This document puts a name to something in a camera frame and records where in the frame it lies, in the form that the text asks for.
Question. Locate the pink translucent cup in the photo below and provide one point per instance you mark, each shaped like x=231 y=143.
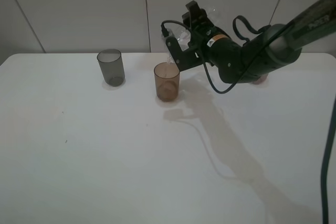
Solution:
x=260 y=80

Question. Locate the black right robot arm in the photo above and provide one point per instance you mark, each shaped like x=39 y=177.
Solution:
x=275 y=46

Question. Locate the clear plastic water bottle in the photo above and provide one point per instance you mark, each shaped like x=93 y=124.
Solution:
x=166 y=32

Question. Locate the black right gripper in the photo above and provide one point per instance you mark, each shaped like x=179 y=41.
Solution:
x=217 y=47

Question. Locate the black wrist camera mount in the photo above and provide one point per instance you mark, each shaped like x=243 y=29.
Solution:
x=181 y=56

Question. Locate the grey translucent cup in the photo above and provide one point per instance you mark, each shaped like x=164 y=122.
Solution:
x=111 y=65

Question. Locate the orange translucent cup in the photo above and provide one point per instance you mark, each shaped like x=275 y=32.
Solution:
x=167 y=80

